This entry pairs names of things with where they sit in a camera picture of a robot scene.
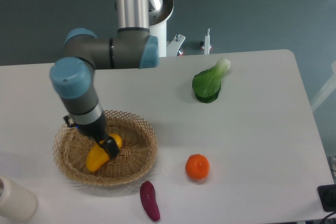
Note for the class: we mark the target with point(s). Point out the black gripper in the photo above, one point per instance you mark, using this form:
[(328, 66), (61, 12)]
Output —
[(96, 130)]

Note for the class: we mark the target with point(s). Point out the yellow mango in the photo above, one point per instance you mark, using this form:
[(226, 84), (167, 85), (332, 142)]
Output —
[(97, 156)]

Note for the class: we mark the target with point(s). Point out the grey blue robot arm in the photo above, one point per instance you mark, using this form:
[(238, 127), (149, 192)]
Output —
[(84, 53)]

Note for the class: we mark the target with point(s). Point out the woven wicker basket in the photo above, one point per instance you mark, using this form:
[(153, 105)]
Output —
[(136, 157)]

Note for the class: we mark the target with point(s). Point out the purple sweet potato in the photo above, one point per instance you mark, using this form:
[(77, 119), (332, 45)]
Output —
[(148, 201)]

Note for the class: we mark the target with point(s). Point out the cream cylindrical container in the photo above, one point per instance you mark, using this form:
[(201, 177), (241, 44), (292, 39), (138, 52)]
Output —
[(17, 202)]

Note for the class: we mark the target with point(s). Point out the orange tangerine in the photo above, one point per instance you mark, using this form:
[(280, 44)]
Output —
[(197, 167)]

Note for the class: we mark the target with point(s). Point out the green bok choy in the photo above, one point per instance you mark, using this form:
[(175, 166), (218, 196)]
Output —
[(206, 85)]

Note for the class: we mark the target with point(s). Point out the black device at edge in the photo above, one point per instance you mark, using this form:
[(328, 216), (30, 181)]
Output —
[(327, 197)]

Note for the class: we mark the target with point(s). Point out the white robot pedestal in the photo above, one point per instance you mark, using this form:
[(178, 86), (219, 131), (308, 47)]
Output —
[(160, 12)]

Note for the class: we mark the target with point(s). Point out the white table leg frame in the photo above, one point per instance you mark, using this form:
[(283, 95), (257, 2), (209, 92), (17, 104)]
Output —
[(324, 91)]

